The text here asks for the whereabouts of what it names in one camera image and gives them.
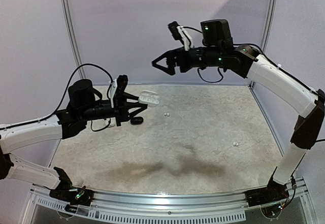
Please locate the white slotted cable duct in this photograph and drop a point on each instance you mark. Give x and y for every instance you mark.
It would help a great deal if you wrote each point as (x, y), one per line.
(48, 211)

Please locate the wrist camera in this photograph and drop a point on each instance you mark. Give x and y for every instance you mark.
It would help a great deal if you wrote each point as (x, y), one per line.
(180, 34)
(117, 89)

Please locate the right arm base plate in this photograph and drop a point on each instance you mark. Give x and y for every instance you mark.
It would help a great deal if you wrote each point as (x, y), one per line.
(266, 196)

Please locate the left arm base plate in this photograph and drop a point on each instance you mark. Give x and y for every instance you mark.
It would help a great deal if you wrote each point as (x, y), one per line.
(73, 195)

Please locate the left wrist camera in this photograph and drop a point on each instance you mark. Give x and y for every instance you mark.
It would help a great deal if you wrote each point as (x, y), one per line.
(117, 89)

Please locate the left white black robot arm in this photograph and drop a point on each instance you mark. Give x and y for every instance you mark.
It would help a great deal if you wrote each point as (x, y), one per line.
(86, 104)

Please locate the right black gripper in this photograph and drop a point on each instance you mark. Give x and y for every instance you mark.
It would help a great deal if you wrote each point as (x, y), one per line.
(177, 60)

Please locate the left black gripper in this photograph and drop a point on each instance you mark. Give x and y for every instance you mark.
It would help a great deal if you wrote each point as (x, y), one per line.
(121, 101)

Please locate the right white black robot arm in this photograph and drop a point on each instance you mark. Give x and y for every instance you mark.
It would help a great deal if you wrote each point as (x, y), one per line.
(218, 50)

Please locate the black oval charging case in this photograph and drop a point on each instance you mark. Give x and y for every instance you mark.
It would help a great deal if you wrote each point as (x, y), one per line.
(137, 120)

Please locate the aluminium frame post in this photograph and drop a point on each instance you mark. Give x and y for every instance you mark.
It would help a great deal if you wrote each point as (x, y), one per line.
(71, 32)
(268, 23)

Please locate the aluminium front rail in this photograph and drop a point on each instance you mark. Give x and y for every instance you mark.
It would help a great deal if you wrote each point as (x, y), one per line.
(103, 199)

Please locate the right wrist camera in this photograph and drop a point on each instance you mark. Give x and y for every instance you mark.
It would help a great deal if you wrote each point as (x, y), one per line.
(180, 34)

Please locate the white oval case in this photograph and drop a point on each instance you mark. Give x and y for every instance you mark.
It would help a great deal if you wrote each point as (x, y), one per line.
(149, 98)

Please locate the left aluminium frame post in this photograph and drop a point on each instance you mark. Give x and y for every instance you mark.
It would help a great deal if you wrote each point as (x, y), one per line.
(71, 32)

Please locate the small white case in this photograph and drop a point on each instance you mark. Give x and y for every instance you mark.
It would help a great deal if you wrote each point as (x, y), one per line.
(110, 123)

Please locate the right aluminium frame post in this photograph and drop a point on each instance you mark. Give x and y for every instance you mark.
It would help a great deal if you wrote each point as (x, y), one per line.
(268, 23)

